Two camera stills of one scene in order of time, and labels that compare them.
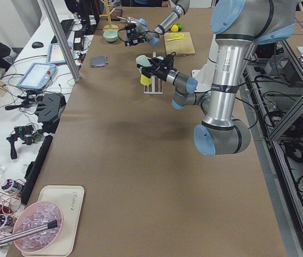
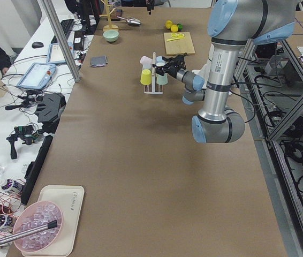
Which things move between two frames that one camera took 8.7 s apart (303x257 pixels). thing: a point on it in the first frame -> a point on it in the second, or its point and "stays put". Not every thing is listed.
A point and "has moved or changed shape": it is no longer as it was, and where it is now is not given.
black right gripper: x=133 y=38 -> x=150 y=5
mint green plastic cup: x=143 y=60 has moved or changed shape
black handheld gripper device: x=27 y=133 stays put
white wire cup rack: x=153 y=83 stays put
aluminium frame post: x=58 y=29 stays put
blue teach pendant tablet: x=37 y=76 stays put
